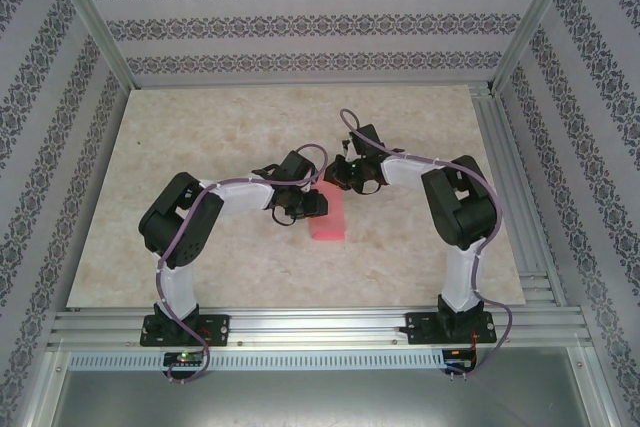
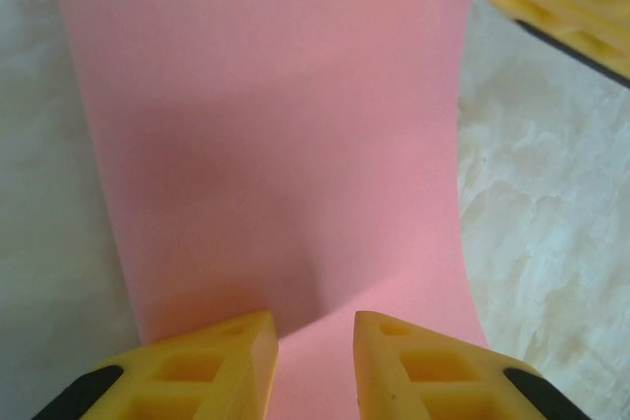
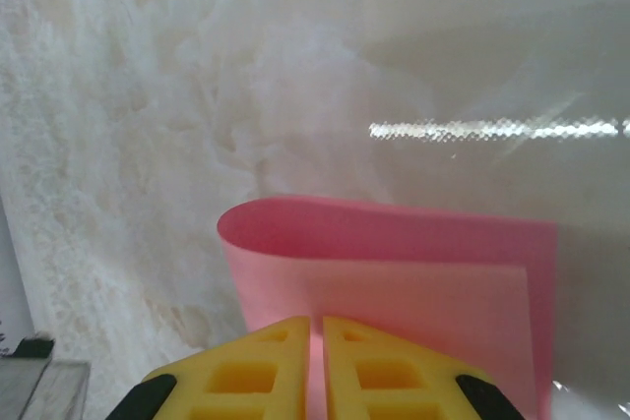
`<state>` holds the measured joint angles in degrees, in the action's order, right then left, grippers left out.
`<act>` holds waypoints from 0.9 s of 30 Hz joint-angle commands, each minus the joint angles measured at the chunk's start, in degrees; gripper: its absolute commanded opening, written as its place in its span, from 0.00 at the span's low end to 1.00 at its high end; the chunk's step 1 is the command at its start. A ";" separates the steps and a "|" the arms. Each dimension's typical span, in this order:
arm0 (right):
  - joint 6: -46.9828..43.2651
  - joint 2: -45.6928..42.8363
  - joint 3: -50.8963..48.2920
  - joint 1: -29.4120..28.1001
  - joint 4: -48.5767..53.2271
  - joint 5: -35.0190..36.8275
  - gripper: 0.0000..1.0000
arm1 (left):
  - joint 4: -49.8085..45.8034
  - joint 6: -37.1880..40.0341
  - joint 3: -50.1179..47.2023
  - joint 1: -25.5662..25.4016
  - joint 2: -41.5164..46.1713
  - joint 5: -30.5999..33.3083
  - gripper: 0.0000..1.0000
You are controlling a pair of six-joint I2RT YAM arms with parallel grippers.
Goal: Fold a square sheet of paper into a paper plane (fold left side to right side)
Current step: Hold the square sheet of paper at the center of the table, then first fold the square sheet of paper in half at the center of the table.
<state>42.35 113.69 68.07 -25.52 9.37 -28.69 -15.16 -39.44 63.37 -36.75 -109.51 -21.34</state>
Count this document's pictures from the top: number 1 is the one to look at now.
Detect pink red cloth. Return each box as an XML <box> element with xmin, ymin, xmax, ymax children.
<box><xmin>307</xmin><ymin>181</ymin><xmax>349</xmax><ymax>242</ymax></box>

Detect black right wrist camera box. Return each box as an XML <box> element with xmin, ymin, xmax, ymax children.
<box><xmin>344</xmin><ymin>124</ymin><xmax>386</xmax><ymax>161</ymax></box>

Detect aluminium mounting rail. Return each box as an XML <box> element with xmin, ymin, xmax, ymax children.
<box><xmin>47</xmin><ymin>309</ymin><xmax>594</xmax><ymax>348</ymax></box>

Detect aluminium side rails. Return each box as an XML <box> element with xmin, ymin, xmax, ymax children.
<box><xmin>469</xmin><ymin>84</ymin><xmax>569</xmax><ymax>308</ymax></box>

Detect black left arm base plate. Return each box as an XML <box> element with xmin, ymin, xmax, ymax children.
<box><xmin>142</xmin><ymin>314</ymin><xmax>231</xmax><ymax>348</ymax></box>

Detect aluminium frame post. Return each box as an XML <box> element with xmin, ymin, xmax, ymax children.
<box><xmin>47</xmin><ymin>0</ymin><xmax>136</xmax><ymax>93</ymax></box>
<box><xmin>489</xmin><ymin>0</ymin><xmax>586</xmax><ymax>96</ymax></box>

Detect grey metal sheet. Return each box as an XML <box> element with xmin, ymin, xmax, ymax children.
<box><xmin>29</xmin><ymin>346</ymin><xmax>616</xmax><ymax>427</ymax></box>

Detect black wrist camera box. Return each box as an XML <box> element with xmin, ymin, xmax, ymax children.
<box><xmin>277</xmin><ymin>149</ymin><xmax>319</xmax><ymax>183</ymax></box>
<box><xmin>344</xmin><ymin>124</ymin><xmax>386</xmax><ymax>161</ymax></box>

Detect white slotted cable duct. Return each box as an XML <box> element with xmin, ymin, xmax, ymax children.
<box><xmin>67</xmin><ymin>349</ymin><xmax>446</xmax><ymax>371</ymax></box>

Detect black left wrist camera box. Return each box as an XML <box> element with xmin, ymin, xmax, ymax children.
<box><xmin>277</xmin><ymin>149</ymin><xmax>319</xmax><ymax>183</ymax></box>

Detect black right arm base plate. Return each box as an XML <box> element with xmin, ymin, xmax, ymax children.
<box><xmin>405</xmin><ymin>311</ymin><xmax>496</xmax><ymax>346</ymax></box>

